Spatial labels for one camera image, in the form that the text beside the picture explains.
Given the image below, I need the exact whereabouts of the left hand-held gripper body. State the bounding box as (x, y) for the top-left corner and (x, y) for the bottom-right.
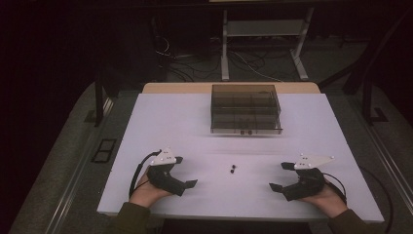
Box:
(146, 147), (187, 197)

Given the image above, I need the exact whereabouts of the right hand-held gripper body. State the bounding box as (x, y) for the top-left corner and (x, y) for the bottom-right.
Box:
(282, 153), (336, 202)

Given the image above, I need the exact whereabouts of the person's left hand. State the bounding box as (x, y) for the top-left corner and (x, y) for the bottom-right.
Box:
(129, 166), (173, 209)

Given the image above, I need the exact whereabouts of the person's right hand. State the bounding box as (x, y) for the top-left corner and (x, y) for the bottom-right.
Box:
(298, 184), (349, 218)

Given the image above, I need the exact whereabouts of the white table board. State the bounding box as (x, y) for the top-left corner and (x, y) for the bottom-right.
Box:
(96, 93), (386, 224)

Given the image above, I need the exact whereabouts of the black floor socket panel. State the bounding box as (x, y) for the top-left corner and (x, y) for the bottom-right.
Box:
(91, 137), (118, 164)

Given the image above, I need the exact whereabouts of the clear plastic drawer organizer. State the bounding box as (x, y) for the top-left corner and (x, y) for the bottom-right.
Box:
(209, 84), (283, 136)

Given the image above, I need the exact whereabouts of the black metal stand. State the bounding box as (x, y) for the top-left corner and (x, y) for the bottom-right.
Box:
(85, 61), (115, 128)
(317, 9), (413, 126)

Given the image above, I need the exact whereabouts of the white metal stand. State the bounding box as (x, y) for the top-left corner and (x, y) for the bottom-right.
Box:
(220, 7), (316, 82)

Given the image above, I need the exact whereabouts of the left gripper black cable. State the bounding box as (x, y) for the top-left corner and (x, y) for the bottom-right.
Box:
(129, 149), (163, 198)

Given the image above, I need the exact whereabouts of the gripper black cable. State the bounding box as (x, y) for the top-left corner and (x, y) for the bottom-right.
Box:
(322, 172), (348, 205)
(129, 149), (163, 198)

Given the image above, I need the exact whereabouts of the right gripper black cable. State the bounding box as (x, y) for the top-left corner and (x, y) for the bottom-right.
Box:
(322, 172), (348, 205)

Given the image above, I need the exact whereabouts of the long black cable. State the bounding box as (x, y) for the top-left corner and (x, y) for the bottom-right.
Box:
(357, 165), (394, 234)

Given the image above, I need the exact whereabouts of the tangle of floor cables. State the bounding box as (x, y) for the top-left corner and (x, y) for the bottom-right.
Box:
(154, 34), (284, 83)

